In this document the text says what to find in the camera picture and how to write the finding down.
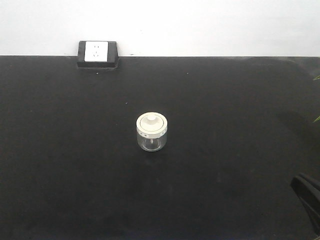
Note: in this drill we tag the green potted plant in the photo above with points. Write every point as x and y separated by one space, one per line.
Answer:
316 88

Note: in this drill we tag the glass jar with white lid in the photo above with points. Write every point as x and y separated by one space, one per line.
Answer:
151 131

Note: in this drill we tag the black desktop power socket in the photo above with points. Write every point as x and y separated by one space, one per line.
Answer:
97 55

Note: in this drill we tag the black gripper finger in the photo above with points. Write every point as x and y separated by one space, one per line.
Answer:
310 202
308 184

